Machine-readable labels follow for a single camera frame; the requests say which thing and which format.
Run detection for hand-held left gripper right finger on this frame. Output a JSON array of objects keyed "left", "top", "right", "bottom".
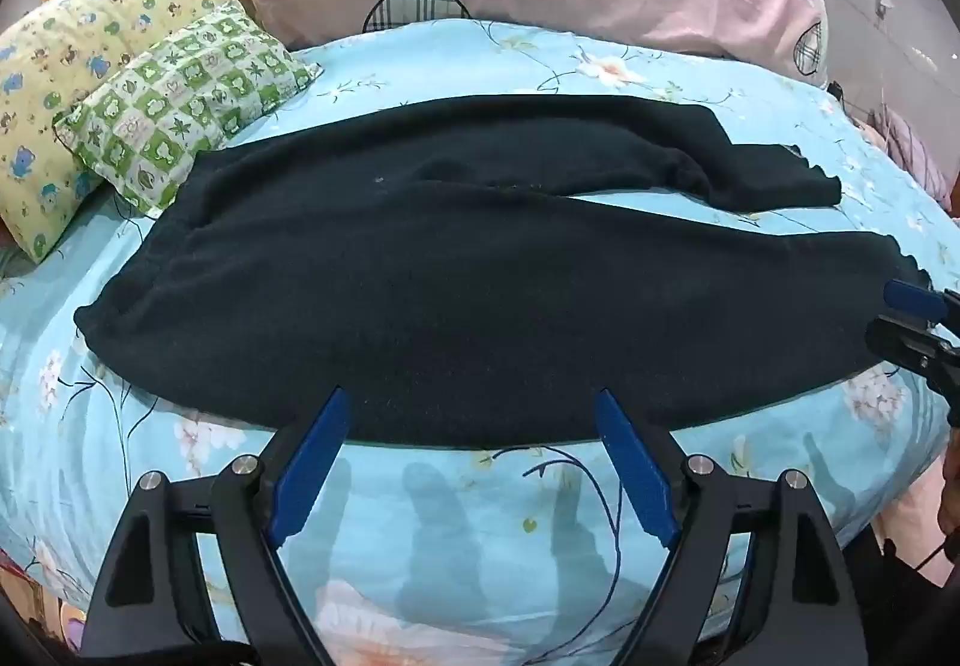
[{"left": 594, "top": 388, "right": 871, "bottom": 666}]

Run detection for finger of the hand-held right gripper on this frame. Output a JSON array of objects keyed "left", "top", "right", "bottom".
[
  {"left": 883, "top": 278, "right": 960, "bottom": 329},
  {"left": 865, "top": 313, "right": 960, "bottom": 386}
]

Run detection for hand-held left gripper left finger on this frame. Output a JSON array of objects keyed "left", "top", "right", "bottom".
[{"left": 79, "top": 387, "right": 353, "bottom": 666}]

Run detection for black pants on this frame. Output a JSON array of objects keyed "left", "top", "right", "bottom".
[{"left": 73, "top": 94, "right": 935, "bottom": 449}]

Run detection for pink striped cloth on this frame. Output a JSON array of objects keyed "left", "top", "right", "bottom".
[{"left": 862, "top": 107, "right": 953, "bottom": 202}]

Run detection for blue floral bed sheet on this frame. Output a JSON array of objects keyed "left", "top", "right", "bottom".
[{"left": 0, "top": 19, "right": 960, "bottom": 666}]

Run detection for dark cloth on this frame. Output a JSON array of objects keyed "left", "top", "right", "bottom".
[{"left": 847, "top": 527, "right": 960, "bottom": 666}]

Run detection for green checked pillow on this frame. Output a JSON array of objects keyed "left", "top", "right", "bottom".
[{"left": 52, "top": 0, "right": 323, "bottom": 218}]

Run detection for yellow printed pillow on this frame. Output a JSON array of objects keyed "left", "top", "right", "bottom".
[{"left": 0, "top": 0, "right": 237, "bottom": 266}]

